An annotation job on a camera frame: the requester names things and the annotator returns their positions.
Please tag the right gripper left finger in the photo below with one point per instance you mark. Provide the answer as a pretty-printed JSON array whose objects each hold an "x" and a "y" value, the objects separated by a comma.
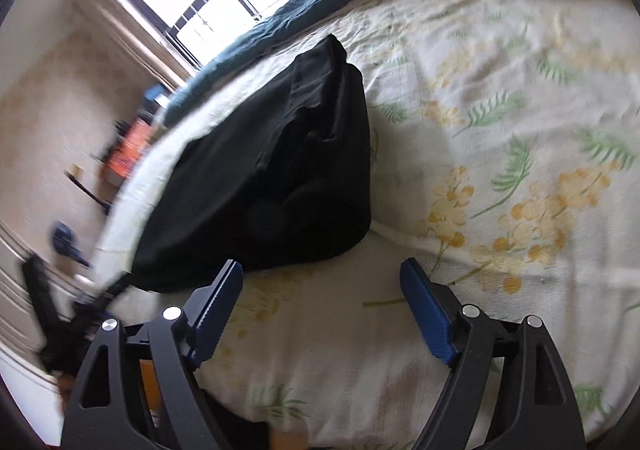
[{"x": 108, "y": 409}]

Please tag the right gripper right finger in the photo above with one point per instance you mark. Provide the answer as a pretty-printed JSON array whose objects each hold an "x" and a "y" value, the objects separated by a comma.
[{"x": 536, "y": 407}]

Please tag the orange red box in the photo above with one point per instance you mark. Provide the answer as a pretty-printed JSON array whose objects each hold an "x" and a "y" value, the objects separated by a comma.
[{"x": 125, "y": 151}]

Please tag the blue box by window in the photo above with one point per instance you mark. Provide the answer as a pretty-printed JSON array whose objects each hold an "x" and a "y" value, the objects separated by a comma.
[{"x": 155, "y": 97}]

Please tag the dark teal blanket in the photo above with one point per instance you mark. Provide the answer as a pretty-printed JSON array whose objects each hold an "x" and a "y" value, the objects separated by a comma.
[{"x": 290, "y": 20}]

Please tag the floral white bed sheet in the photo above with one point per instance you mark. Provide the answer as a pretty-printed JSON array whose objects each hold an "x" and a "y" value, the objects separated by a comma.
[{"x": 504, "y": 157}]

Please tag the black pants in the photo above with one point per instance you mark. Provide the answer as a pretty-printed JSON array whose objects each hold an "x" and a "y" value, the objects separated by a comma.
[{"x": 283, "y": 180}]

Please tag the black tripod pole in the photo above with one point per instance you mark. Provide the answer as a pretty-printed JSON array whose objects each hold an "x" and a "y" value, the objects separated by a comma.
[{"x": 104, "y": 205}]

